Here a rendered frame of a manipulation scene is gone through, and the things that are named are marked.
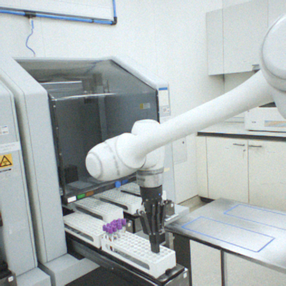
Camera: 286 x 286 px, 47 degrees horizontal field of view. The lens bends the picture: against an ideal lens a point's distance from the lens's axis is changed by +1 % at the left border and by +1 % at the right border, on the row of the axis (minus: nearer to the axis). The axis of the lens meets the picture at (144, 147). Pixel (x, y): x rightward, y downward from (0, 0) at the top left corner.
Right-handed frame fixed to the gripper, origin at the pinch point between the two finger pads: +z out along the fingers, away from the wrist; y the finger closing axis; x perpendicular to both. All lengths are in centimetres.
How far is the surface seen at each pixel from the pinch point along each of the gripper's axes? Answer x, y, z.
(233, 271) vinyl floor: -48, -127, 91
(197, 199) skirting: -157, -227, 86
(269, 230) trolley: 17, -47, 8
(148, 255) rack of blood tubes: -0.9, 2.7, 4.0
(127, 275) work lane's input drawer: -8.1, 6.8, 12.3
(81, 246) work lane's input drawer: -36.1, 6.8, 10.4
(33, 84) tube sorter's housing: -52, 11, -56
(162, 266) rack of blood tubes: 4.9, 1.9, 6.0
